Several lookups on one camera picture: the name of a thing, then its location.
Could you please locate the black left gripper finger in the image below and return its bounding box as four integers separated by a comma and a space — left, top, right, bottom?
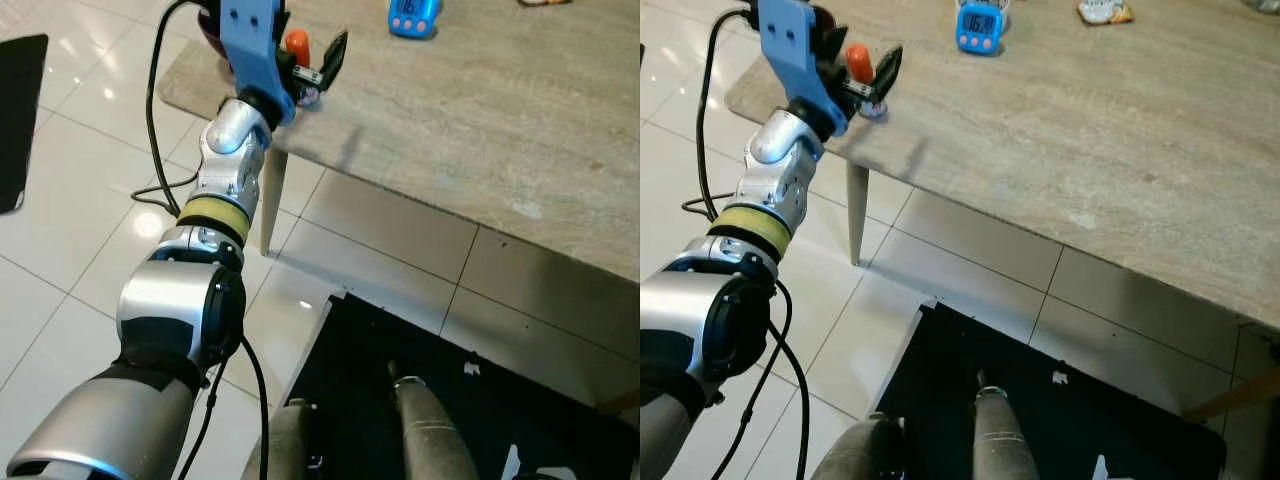
318, 30, 349, 89
872, 45, 904, 102

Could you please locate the orange cap small bottle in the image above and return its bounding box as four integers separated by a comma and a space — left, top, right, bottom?
284, 28, 321, 107
845, 43, 887, 120

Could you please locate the blue digital timer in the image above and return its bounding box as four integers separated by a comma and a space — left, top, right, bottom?
388, 0, 443, 41
955, 0, 1005, 57

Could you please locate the tapered wooden table leg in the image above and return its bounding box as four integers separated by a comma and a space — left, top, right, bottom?
844, 160, 872, 267
259, 150, 292, 257

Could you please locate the printed snack packet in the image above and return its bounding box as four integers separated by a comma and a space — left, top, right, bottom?
1076, 0, 1137, 27

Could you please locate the black flat panel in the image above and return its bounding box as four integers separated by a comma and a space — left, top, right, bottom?
0, 35, 50, 216

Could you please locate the grey left robot leg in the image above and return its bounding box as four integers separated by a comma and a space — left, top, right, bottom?
240, 398, 323, 480

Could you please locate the grey robot leg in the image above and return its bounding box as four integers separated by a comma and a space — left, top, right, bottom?
974, 372, 1043, 480
387, 362, 483, 480
240, 398, 323, 480

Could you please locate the grey right robot leg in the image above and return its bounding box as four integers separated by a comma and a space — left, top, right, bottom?
974, 372, 1043, 480
387, 362, 483, 480

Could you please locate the black floor mat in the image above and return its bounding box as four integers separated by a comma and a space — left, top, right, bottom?
868, 300, 1231, 480
268, 290, 641, 480

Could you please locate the slanted wooden leg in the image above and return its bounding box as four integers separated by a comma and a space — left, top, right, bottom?
1184, 372, 1280, 423

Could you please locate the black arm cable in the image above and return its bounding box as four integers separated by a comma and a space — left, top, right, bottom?
683, 8, 761, 223
132, 0, 206, 217
176, 335, 271, 480
710, 280, 811, 480

